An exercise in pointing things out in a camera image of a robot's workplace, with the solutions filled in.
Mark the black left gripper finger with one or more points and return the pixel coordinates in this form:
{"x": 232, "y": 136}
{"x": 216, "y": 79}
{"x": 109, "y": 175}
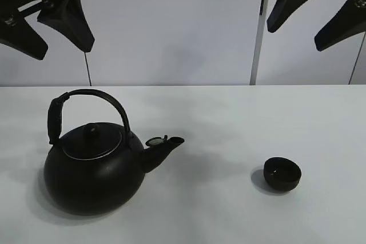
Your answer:
{"x": 18, "y": 34}
{"x": 67, "y": 17}

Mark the black round teapot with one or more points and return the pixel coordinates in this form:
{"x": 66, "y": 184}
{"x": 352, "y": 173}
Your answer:
{"x": 97, "y": 167}

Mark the small black teacup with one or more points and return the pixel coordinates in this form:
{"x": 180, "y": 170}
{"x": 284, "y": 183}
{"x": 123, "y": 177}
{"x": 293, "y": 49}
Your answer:
{"x": 281, "y": 174}

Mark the grey wall panel post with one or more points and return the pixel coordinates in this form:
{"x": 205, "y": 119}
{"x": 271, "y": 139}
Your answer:
{"x": 258, "y": 42}

